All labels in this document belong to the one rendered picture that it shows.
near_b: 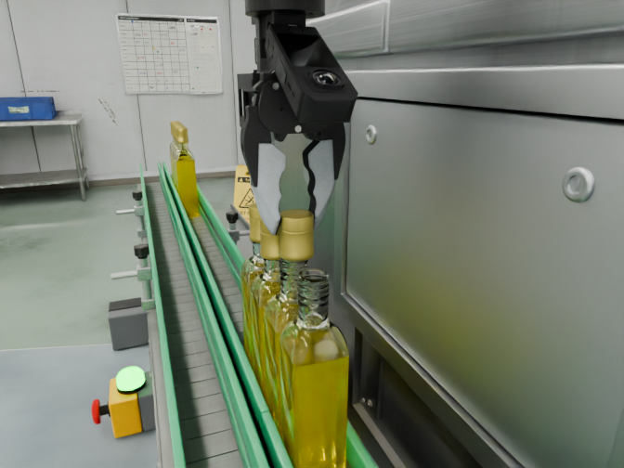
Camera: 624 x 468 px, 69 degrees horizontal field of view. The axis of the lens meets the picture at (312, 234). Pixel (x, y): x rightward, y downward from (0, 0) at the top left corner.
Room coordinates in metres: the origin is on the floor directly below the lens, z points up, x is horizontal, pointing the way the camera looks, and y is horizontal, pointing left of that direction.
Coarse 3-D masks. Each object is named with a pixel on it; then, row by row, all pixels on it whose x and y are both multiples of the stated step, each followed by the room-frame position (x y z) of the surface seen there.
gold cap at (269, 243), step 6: (264, 228) 0.48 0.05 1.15; (264, 234) 0.48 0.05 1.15; (270, 234) 0.48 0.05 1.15; (264, 240) 0.48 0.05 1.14; (270, 240) 0.47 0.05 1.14; (276, 240) 0.47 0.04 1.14; (264, 246) 0.48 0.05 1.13; (270, 246) 0.47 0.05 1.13; (276, 246) 0.47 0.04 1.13; (264, 252) 0.48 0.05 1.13; (270, 252) 0.47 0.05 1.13; (276, 252) 0.47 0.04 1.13; (270, 258) 0.47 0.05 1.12; (276, 258) 0.47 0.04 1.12
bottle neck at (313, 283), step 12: (300, 276) 0.38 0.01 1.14; (312, 276) 0.39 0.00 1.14; (324, 276) 0.38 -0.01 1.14; (300, 288) 0.37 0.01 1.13; (312, 288) 0.37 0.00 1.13; (324, 288) 0.37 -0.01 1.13; (300, 300) 0.38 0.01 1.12; (312, 300) 0.37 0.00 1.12; (324, 300) 0.37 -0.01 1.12; (300, 312) 0.37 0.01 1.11; (312, 312) 0.37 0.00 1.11; (324, 312) 0.37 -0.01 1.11; (300, 324) 0.37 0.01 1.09; (312, 324) 0.37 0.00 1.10; (324, 324) 0.37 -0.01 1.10
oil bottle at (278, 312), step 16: (272, 304) 0.43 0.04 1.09; (288, 304) 0.42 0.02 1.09; (272, 320) 0.42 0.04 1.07; (288, 320) 0.41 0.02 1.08; (272, 336) 0.42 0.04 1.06; (272, 352) 0.42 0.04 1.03; (272, 368) 0.42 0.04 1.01; (272, 384) 0.42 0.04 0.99; (272, 400) 0.42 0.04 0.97; (272, 416) 0.43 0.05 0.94
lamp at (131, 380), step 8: (128, 368) 0.65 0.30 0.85; (136, 368) 0.65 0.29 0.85; (120, 376) 0.63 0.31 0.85; (128, 376) 0.62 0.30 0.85; (136, 376) 0.63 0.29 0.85; (144, 376) 0.64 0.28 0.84; (120, 384) 0.62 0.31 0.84; (128, 384) 0.62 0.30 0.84; (136, 384) 0.62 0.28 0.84; (144, 384) 0.64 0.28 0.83; (120, 392) 0.62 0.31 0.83; (128, 392) 0.62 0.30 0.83; (136, 392) 0.62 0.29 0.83
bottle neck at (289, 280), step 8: (280, 264) 0.43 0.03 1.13; (288, 264) 0.42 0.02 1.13; (296, 264) 0.42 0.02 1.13; (304, 264) 0.43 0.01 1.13; (280, 272) 0.43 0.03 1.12; (288, 272) 0.42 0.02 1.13; (296, 272) 0.42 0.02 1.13; (280, 280) 0.43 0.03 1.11; (288, 280) 0.42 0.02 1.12; (296, 280) 0.42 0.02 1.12; (280, 288) 0.43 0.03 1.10; (288, 288) 0.42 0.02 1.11; (296, 288) 0.42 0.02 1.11; (280, 296) 0.43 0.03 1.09; (288, 296) 0.42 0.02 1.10; (296, 296) 0.42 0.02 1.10
